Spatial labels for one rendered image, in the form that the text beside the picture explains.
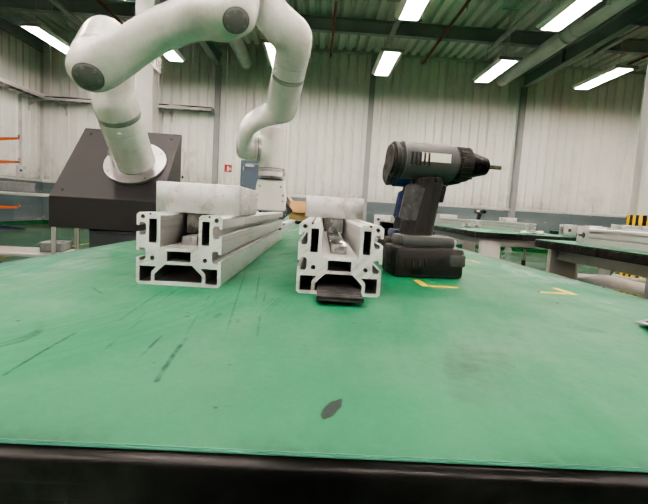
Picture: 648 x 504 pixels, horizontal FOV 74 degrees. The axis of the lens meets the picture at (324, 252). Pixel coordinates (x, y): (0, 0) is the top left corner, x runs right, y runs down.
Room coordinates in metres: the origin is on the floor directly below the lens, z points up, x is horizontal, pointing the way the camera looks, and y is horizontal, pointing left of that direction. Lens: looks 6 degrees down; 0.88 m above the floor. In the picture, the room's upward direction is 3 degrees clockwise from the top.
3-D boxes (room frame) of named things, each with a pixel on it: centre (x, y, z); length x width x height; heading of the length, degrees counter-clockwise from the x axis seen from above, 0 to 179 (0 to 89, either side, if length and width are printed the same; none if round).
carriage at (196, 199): (0.65, 0.17, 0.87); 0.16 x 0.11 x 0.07; 1
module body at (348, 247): (0.91, -0.01, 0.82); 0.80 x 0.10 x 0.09; 1
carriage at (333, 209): (0.91, -0.01, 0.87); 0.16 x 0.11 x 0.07; 1
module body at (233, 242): (0.90, 0.18, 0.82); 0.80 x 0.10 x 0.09; 1
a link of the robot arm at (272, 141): (1.40, 0.19, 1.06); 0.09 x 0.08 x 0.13; 107
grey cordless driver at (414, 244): (0.73, -0.19, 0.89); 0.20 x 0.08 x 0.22; 99
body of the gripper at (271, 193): (1.40, 0.18, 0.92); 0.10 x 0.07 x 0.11; 91
